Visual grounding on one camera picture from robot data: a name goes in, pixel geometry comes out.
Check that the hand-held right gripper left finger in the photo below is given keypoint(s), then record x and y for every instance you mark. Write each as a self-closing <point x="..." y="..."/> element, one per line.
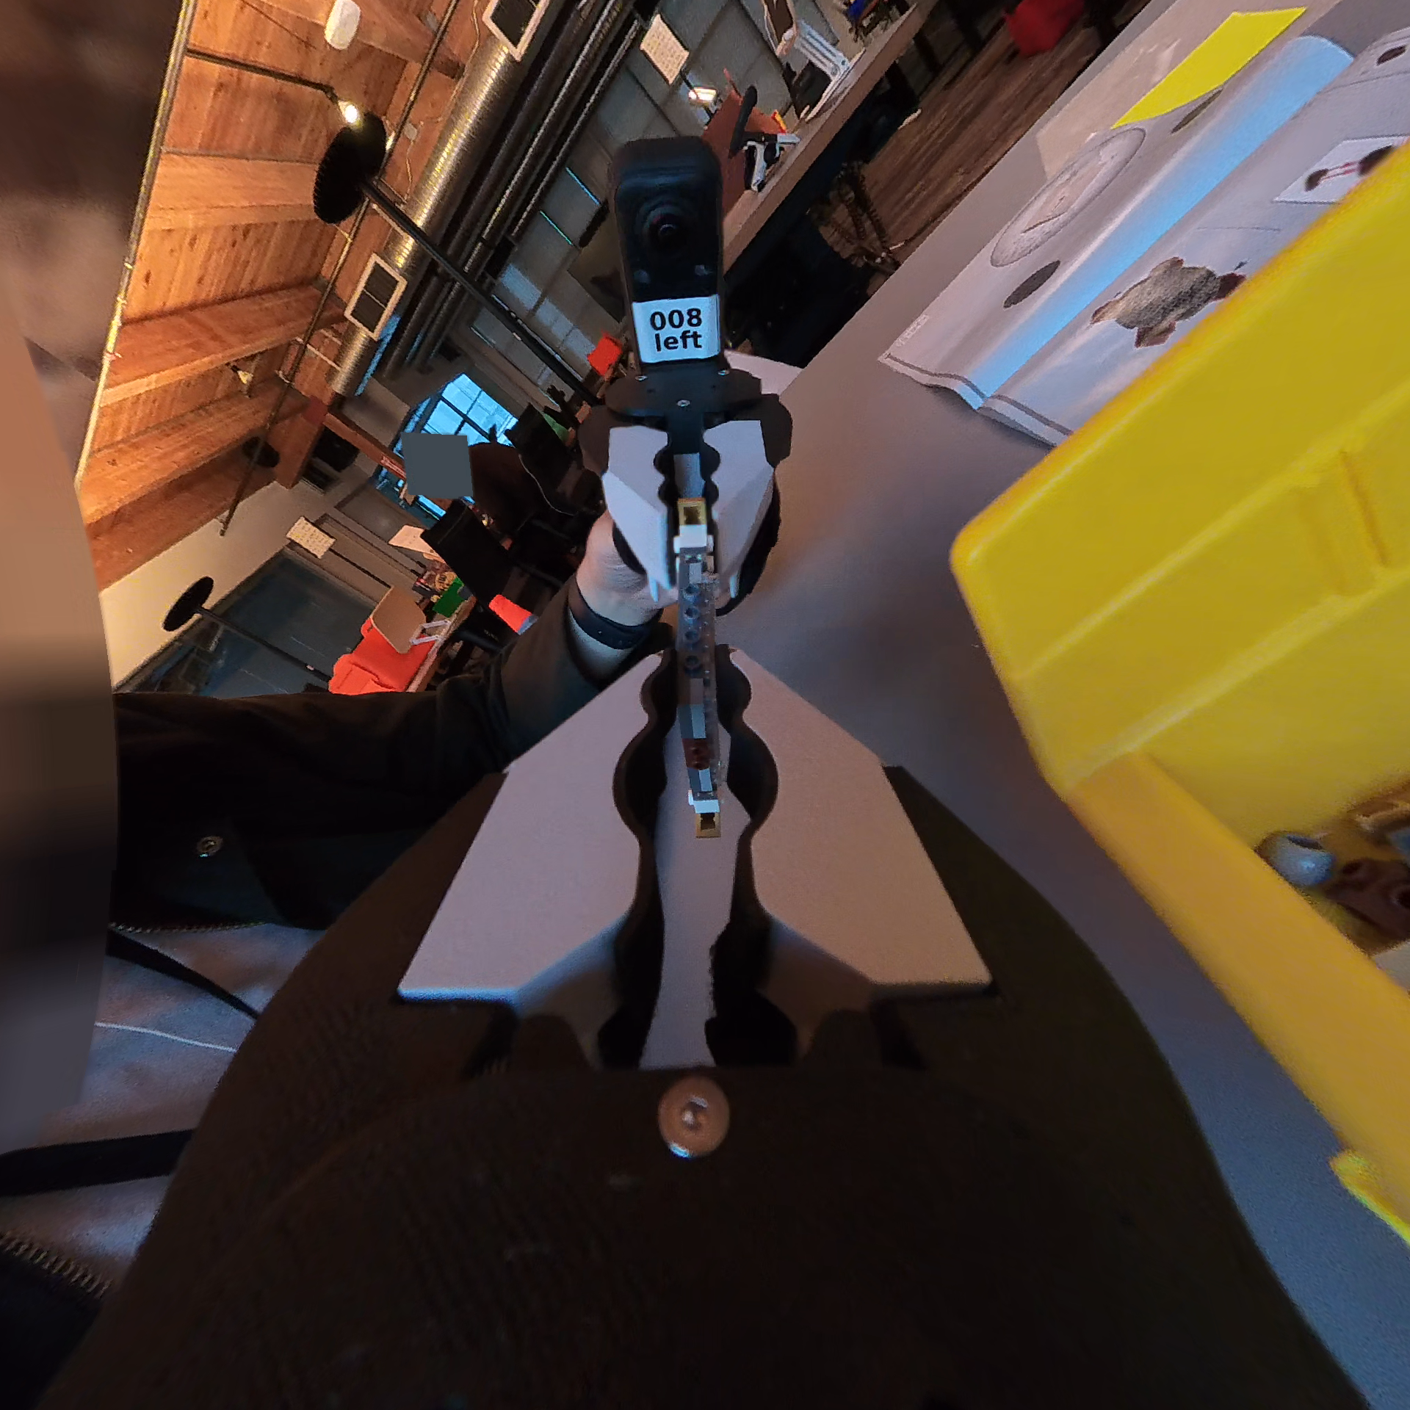
<point x="529" y="869"/>

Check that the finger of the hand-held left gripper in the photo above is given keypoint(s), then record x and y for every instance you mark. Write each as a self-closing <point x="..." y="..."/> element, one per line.
<point x="633" y="484"/>
<point x="743" y="484"/>

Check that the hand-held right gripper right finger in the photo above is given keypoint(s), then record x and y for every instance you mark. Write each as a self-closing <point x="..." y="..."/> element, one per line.
<point x="859" y="869"/>

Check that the grey brown toy brick model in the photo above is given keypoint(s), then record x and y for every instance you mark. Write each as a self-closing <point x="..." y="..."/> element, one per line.
<point x="696" y="639"/>

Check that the large yellow plastic bin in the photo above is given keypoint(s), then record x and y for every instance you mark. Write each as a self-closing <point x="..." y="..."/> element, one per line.
<point x="1190" y="573"/>

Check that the person's left forearm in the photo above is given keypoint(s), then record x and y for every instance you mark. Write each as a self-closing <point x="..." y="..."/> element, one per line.
<point x="551" y="693"/>

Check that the grey desk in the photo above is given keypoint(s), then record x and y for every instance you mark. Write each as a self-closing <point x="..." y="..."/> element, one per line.
<point x="882" y="617"/>

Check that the person's left hand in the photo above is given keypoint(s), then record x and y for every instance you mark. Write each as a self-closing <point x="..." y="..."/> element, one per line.
<point x="611" y="583"/>

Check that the white upright sheet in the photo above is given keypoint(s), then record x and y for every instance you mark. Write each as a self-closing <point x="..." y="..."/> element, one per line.
<point x="765" y="374"/>

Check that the dark wrist band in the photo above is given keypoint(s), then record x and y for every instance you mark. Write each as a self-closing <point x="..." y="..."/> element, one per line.
<point x="605" y="636"/>

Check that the white hanging notice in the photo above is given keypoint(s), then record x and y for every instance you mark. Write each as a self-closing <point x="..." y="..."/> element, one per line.
<point x="664" y="45"/>

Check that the arched window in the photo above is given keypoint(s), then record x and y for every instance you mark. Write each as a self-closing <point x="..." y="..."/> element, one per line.
<point x="473" y="407"/>

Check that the background work table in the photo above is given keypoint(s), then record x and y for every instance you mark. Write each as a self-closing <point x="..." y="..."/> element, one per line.
<point x="826" y="120"/>

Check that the white framed ceiling panel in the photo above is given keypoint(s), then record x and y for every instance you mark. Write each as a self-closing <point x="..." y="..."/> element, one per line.
<point x="375" y="289"/>
<point x="516" y="23"/>

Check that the orange red seat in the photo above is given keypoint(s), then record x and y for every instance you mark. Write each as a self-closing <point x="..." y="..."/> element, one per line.
<point x="381" y="661"/>

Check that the person's dark jacket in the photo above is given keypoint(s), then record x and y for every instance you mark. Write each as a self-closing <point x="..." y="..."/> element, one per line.
<point x="275" y="793"/>

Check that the large black disc lamp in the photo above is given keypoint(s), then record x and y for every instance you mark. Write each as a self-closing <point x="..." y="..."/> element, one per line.
<point x="350" y="170"/>

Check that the open instruction booklet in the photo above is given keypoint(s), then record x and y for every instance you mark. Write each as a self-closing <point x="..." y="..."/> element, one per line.
<point x="1046" y="319"/>

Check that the white ceiling sensor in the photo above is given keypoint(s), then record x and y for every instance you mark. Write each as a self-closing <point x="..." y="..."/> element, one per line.
<point x="341" y="22"/>

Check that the person's grey shirt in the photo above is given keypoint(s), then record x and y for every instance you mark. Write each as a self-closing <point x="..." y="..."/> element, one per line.
<point x="165" y="1046"/>

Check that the small black disc lamp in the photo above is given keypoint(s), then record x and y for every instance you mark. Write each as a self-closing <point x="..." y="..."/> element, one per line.
<point x="190" y="602"/>

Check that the grey round toy brick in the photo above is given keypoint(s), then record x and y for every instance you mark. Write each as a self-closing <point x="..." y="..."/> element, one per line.
<point x="1297" y="859"/>

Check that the brown toy brick plate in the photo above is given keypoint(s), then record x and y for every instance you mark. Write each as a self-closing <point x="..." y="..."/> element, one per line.
<point x="1372" y="891"/>

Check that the tan toy brick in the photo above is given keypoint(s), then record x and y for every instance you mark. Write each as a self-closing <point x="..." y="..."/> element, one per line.
<point x="1382" y="812"/>

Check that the yellow paper sheet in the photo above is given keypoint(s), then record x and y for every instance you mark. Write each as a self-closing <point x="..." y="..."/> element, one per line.
<point x="1212" y="66"/>

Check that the silver ventilation duct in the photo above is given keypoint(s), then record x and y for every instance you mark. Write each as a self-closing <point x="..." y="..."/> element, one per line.
<point x="485" y="142"/>

